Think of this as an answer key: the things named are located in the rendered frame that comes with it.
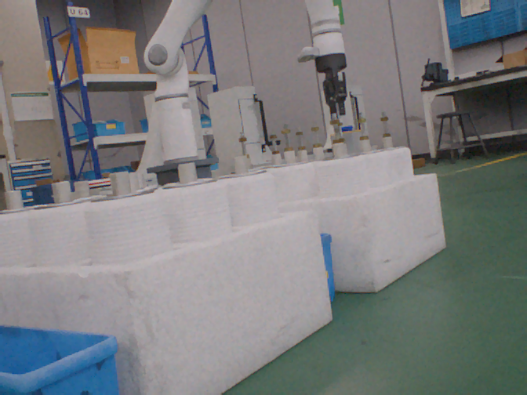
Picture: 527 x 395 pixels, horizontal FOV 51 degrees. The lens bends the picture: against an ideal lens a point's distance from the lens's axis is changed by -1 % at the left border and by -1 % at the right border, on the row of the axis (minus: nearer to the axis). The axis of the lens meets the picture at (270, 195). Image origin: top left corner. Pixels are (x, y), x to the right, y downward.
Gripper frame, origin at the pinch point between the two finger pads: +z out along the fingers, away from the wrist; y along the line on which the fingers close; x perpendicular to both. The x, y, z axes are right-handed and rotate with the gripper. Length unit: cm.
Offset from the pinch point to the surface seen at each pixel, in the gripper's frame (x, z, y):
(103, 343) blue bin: 47, 24, -80
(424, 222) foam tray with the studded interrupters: -11.6, 27.2, -16.7
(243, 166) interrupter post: 29, 9, -49
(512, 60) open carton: -263, -52, 352
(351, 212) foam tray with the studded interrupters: 9.2, 20.5, -34.9
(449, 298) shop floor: -2, 36, -48
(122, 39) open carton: 97, -149, 505
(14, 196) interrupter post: 62, 9, -51
